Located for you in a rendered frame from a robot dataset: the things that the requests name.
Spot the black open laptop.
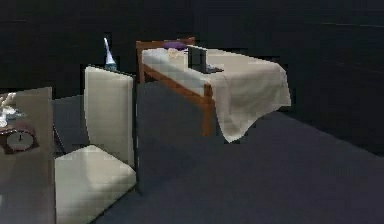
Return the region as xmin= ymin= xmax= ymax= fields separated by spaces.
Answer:
xmin=187 ymin=45 xmax=225 ymax=75

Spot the wooden bed with cream cover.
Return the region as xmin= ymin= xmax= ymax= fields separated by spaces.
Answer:
xmin=135 ymin=37 xmax=292 ymax=144

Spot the cream crumpled cloth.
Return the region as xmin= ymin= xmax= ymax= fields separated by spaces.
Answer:
xmin=166 ymin=48 xmax=183 ymax=61

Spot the purple pillow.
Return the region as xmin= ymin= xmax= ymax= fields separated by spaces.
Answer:
xmin=162 ymin=41 xmax=188 ymax=52

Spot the cream padded chair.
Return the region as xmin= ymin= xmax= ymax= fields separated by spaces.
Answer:
xmin=54 ymin=65 xmax=139 ymax=224

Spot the brown wooden desk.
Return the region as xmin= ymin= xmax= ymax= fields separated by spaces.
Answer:
xmin=0 ymin=87 xmax=57 ymax=224

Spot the brown round alarm clock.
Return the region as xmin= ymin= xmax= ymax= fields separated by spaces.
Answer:
xmin=0 ymin=128 xmax=40 ymax=155

